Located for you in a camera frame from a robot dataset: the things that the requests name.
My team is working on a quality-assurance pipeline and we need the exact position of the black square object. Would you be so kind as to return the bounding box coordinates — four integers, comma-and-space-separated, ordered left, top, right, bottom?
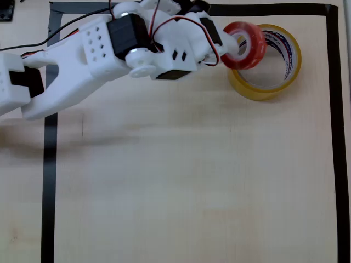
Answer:
0, 0, 15, 23

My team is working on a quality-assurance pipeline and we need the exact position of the big yellow tape roll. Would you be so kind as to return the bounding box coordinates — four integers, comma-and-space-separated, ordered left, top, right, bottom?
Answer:
227, 24, 303, 101

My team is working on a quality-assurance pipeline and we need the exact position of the red white servo cable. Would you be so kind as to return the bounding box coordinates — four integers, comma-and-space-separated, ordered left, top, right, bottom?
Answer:
152, 16, 221, 67
148, 0, 165, 53

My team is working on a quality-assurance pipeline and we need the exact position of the small red tape roll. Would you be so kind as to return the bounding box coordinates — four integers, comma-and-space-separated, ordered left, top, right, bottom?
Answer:
220, 21, 268, 71

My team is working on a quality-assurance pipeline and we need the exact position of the thin black cable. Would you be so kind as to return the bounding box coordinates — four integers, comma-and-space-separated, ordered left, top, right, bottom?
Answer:
0, 7, 112, 52

